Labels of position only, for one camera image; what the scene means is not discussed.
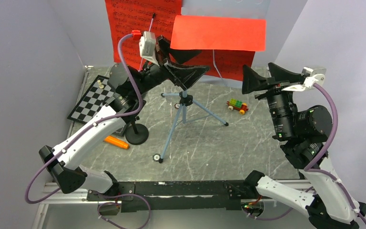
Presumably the orange toy microphone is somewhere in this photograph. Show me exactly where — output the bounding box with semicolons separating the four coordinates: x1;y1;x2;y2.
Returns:
104;135;130;149

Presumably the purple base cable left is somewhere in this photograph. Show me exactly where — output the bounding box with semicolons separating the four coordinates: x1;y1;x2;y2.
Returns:
97;193;152;229

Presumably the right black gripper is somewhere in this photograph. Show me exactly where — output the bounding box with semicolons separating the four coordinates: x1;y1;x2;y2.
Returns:
240;62;298;138

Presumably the colourful toy block car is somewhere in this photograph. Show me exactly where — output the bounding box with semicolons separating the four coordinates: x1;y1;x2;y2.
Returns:
226;99;248;115

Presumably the red sheet music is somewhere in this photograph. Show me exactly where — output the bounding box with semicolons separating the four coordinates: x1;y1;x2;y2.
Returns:
105;0;182;62
171;15;266;81

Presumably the black poker chip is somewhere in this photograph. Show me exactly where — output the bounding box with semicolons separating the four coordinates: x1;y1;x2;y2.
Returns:
152;154;160;162

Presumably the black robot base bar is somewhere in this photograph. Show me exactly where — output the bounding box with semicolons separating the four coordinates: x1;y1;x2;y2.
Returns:
86;180;266;213

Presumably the light blue music stand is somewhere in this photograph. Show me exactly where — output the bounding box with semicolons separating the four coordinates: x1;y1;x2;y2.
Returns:
152;0;271;164

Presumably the black white chessboard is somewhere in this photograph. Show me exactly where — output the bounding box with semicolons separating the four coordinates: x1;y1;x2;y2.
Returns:
67;75;114;124

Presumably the small electronics box left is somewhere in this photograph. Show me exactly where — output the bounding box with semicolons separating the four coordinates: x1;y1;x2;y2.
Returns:
98;203;121;216

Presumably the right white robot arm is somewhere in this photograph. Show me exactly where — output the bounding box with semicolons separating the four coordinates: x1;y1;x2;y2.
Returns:
241;62;366;229

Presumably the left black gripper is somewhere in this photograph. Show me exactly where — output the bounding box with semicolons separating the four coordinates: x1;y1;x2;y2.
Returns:
132;36;211;97

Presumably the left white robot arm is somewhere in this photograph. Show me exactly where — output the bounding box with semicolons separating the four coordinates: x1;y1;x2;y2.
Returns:
39;35;210;200

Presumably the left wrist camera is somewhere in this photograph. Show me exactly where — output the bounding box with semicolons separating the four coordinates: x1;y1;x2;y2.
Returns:
132;30;159;65

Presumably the electronics board right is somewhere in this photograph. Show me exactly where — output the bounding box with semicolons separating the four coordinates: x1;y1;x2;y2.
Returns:
241;201;264;218

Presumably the black microphone desk stand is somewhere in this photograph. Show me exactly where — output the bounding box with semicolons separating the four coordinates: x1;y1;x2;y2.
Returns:
124;117;149;145

